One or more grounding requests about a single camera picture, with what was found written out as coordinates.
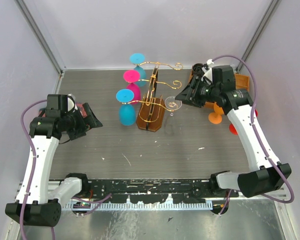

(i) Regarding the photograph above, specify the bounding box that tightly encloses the blue wine glass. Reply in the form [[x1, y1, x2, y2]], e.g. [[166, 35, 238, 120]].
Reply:
[[116, 88, 136, 126], [129, 53, 147, 88]]

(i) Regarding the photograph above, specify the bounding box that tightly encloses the gold wire glass rack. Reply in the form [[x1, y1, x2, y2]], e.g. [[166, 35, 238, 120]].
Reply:
[[129, 61, 183, 132]]

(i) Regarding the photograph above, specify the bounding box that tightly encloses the orange wine glass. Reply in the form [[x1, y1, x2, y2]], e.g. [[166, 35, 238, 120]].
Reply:
[[208, 102, 224, 125]]

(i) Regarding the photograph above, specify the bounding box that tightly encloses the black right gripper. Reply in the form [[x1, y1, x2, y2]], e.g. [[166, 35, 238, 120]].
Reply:
[[175, 74, 220, 108]]

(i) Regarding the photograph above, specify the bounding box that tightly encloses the pink wine glass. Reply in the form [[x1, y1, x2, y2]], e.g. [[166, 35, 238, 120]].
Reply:
[[123, 69, 141, 101]]

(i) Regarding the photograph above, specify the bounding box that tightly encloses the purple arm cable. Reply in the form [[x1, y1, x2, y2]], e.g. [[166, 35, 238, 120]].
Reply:
[[19, 98, 58, 240], [212, 54, 295, 218]]

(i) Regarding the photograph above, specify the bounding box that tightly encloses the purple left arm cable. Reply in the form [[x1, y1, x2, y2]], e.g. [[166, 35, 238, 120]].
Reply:
[[19, 98, 58, 240]]

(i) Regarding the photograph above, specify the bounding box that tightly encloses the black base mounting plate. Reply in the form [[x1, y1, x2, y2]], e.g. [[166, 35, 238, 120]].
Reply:
[[88, 178, 229, 204]]

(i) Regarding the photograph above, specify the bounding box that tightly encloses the dark rolled cloth rear left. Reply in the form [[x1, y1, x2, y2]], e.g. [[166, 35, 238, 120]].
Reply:
[[191, 63, 205, 76]]

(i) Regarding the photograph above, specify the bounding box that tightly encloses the clear wine glass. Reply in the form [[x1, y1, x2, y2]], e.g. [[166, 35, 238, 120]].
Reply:
[[164, 96, 182, 117]]

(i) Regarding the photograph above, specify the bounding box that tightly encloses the wooden compartment tray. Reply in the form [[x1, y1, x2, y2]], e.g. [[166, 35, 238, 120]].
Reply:
[[203, 73, 250, 109]]

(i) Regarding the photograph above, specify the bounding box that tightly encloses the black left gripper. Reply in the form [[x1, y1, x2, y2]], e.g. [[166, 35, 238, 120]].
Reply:
[[62, 102, 103, 140]]

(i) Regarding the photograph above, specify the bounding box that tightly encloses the colourful packet under left gripper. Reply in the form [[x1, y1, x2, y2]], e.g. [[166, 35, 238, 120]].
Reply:
[[75, 102, 87, 118]]

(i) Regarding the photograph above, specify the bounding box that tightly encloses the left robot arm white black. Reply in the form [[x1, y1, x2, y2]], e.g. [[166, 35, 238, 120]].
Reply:
[[5, 94, 102, 227]]

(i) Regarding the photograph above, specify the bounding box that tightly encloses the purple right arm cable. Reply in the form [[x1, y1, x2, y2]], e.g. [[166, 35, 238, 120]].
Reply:
[[212, 54, 295, 218]]

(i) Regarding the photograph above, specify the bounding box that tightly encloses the white slotted cable duct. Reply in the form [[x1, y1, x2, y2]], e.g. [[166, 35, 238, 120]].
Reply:
[[64, 199, 213, 211]]

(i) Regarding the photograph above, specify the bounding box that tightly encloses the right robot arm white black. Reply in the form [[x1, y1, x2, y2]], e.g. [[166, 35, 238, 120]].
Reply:
[[176, 63, 292, 198]]

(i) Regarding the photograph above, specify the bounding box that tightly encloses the red wine glass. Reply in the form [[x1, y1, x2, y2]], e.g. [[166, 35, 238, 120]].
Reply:
[[228, 109, 258, 136]]

